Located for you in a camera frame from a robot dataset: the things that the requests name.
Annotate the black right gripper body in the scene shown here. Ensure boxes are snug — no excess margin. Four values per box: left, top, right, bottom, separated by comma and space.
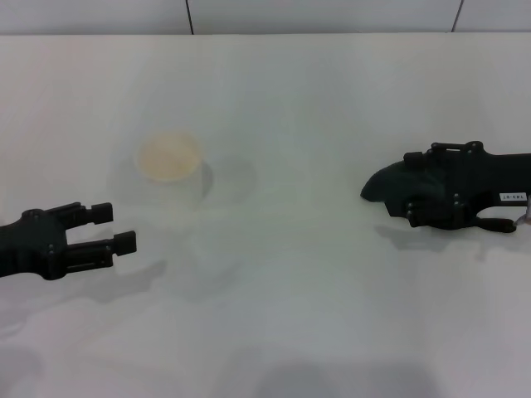
443, 140, 531, 229

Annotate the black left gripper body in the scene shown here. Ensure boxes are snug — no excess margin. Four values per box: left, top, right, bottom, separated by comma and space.
0, 209, 70, 282

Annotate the dark blue rag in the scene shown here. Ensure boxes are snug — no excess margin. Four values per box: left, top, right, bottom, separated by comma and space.
359, 159, 517, 235

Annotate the white paper cup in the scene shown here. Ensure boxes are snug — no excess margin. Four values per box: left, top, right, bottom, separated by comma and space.
135, 131, 215, 211

